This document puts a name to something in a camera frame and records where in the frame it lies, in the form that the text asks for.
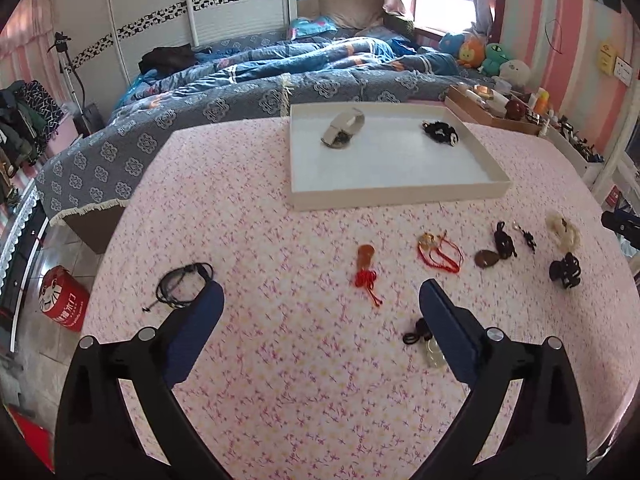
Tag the white wardrobe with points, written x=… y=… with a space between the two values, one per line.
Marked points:
x=109 y=37

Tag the orange plush toy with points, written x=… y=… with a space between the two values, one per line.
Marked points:
x=471 y=53

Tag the white plush toy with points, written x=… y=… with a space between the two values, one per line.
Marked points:
x=515 y=72

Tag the cream fluffy scrunchie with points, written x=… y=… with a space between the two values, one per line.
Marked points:
x=563 y=233

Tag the red tassel amber pendant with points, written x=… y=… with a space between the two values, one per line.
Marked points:
x=366 y=277

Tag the black cord brown pendant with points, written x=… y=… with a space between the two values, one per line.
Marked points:
x=504 y=249

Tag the black cord jade pendant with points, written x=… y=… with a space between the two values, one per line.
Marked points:
x=423 y=337

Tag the blue plush toy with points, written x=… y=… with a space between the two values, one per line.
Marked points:
x=452 y=43

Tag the red tin can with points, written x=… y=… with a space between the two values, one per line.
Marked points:
x=63 y=299

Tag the brown cardboard box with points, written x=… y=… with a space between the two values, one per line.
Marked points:
x=478 y=112

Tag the blue patterned bed quilt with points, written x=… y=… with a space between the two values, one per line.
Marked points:
x=103 y=170

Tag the beige strap watch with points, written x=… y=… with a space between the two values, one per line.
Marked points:
x=342 y=128

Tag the black claw hair clip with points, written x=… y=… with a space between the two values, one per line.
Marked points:
x=567 y=271

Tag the beige pillow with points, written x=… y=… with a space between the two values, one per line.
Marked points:
x=355 y=14

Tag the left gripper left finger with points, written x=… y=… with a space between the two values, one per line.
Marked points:
x=95 y=437

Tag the black scrunchie with flower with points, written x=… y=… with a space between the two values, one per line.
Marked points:
x=441 y=132

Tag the black tripod stand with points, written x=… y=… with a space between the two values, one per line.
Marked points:
x=87 y=117

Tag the white shallow tray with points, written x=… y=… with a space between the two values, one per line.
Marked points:
x=390 y=161

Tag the black clothing on bed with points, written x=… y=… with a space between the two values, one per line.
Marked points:
x=168 y=60

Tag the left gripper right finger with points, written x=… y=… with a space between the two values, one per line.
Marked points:
x=546 y=436

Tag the pink floral tablecloth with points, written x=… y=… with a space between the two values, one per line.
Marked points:
x=303 y=377

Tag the green plush toy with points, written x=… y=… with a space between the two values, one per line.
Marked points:
x=495 y=56

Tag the clothes rack with clothes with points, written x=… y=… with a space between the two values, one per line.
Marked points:
x=29 y=117

